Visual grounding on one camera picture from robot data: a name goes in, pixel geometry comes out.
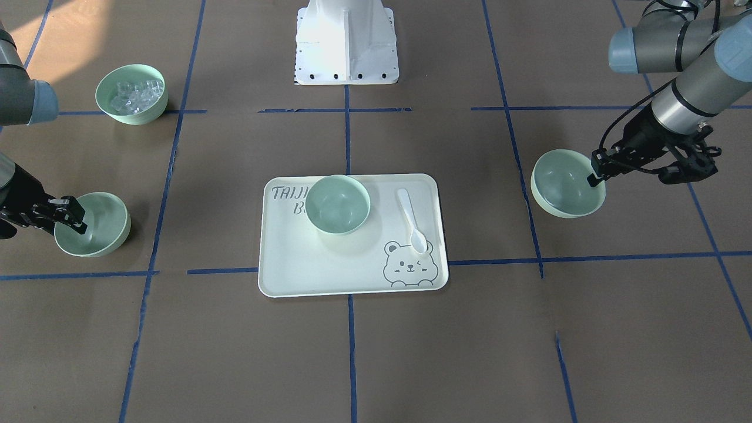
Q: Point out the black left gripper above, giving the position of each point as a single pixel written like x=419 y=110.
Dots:
x=641 y=133

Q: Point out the green bowl on tray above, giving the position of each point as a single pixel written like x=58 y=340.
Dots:
x=337 y=205

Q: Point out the green bowl with ice cubes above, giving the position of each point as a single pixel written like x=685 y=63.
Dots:
x=133 y=94

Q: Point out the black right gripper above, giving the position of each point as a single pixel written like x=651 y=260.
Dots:
x=16 y=194

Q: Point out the cream bear print tray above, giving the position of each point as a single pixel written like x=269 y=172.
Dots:
x=297 y=260

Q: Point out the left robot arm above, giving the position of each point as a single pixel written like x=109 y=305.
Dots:
x=711 y=58

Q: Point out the white plastic spoon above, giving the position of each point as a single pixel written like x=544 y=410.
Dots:
x=417 y=238

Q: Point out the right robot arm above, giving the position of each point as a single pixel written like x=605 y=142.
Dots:
x=23 y=100

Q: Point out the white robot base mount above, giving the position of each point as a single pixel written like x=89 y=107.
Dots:
x=346 y=43

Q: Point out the green bowl robot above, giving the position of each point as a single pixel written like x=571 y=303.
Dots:
x=108 y=226
x=560 y=185

